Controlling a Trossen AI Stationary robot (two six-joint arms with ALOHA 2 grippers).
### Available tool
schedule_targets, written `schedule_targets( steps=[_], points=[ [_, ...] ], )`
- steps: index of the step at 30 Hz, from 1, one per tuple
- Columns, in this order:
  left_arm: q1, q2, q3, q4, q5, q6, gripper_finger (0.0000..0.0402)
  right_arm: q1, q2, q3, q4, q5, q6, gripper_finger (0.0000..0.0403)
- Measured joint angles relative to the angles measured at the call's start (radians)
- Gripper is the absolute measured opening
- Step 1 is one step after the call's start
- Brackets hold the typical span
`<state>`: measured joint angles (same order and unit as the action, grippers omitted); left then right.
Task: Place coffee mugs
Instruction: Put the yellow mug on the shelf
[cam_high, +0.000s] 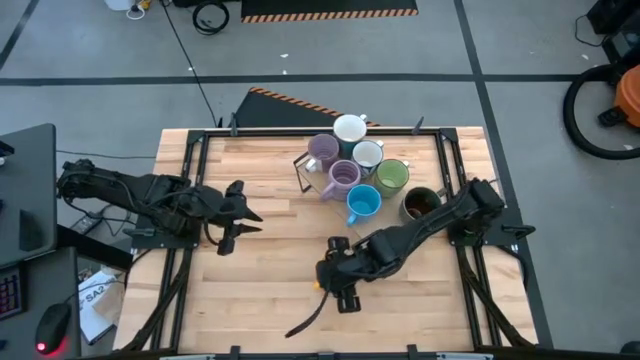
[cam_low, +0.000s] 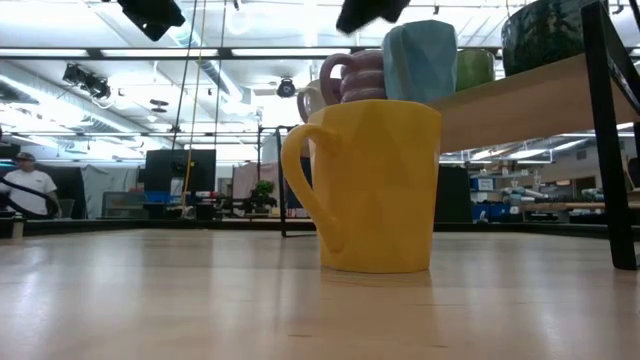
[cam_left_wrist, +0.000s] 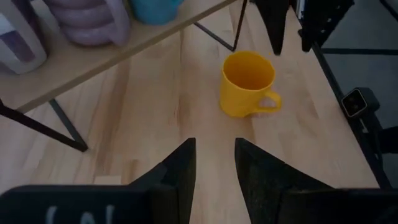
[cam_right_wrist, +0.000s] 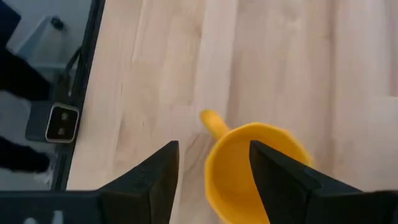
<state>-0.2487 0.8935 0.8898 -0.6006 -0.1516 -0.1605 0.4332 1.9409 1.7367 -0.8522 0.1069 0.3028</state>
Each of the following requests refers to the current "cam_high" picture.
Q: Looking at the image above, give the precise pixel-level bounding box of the grey desk surface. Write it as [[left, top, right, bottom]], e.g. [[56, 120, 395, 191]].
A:
[[0, 245, 84, 360]]

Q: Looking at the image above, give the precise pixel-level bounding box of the green glazed mug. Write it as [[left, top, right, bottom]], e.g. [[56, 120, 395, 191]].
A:
[[373, 158, 411, 199]]

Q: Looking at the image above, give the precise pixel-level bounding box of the black computer mouse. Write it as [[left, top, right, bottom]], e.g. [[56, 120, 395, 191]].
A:
[[33, 301, 73, 357]]

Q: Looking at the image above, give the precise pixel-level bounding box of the purple mug pale handle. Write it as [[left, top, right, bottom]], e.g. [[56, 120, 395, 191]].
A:
[[305, 133, 341, 175]]

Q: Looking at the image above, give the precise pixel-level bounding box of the black keyboard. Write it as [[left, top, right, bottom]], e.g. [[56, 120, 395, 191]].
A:
[[0, 263, 27, 322]]

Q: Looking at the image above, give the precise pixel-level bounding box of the black cart shelf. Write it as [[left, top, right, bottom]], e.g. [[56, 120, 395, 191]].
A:
[[54, 224, 134, 274]]

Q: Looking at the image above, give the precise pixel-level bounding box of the coiled black cable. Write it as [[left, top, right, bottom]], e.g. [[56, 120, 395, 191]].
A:
[[191, 0, 232, 37]]

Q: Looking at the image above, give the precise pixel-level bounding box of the teal mug white inside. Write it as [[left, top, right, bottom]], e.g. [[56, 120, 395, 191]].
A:
[[331, 114, 370, 162]]

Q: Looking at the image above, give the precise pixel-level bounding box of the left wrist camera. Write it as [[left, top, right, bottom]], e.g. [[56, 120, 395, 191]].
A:
[[215, 234, 238, 258]]

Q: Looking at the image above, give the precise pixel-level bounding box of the black equipment case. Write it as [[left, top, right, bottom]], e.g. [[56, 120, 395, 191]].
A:
[[573, 0, 640, 65]]

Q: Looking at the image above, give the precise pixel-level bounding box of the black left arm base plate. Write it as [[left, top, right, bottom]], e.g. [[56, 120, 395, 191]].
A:
[[122, 227, 202, 251]]

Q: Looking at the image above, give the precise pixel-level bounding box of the black vacuum hose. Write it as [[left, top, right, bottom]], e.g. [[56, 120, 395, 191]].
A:
[[562, 62, 640, 162]]

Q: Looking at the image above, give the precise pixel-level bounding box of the black hazard striped floor mat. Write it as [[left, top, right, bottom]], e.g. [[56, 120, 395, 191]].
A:
[[233, 86, 382, 129], [240, 0, 420, 24]]

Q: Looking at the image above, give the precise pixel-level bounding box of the long black floor cable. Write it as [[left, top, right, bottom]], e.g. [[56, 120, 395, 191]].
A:
[[159, 0, 224, 127]]

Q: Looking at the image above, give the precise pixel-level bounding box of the white floor object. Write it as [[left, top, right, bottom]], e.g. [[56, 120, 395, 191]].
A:
[[103, 0, 147, 21]]

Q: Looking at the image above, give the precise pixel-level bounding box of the thin black floor cable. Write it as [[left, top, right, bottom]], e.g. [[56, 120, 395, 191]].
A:
[[55, 148, 157, 161]]

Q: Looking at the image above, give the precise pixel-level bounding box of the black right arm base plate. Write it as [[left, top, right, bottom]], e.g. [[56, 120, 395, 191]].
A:
[[447, 207, 537, 249]]

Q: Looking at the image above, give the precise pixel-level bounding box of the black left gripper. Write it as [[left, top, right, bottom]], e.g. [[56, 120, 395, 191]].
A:
[[198, 178, 265, 240]]

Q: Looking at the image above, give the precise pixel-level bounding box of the blue white floral mug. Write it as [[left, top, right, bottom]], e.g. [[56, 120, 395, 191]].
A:
[[351, 139, 386, 177]]

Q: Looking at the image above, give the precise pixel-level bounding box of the orange vacuum cleaner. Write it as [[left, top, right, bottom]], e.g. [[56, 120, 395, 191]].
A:
[[597, 63, 640, 130]]

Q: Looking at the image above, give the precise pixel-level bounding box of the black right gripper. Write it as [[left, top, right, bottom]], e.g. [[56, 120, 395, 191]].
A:
[[283, 235, 370, 340]]

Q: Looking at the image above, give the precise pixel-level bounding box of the light blue faceted mug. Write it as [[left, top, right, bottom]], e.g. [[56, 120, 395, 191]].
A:
[[345, 183, 383, 227]]

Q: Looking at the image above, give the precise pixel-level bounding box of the pink lavender ribbed mug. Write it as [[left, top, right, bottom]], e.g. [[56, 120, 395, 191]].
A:
[[322, 159, 364, 203]]

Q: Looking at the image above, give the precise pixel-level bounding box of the black power adapter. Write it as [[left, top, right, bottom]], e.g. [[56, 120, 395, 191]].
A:
[[69, 210, 105, 236]]

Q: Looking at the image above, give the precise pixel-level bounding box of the small black desk object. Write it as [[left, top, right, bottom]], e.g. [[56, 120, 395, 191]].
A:
[[18, 208, 46, 252]]

